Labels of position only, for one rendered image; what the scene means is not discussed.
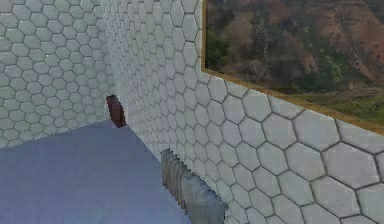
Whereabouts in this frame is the grey ribbed radiator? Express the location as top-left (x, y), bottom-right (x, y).
top-left (160, 148), bottom-right (230, 224)

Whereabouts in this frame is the dark red-brown block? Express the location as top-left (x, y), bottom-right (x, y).
top-left (105, 94), bottom-right (127, 129)

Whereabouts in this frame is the gold framed landscape picture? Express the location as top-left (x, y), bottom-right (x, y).
top-left (200, 0), bottom-right (384, 137)

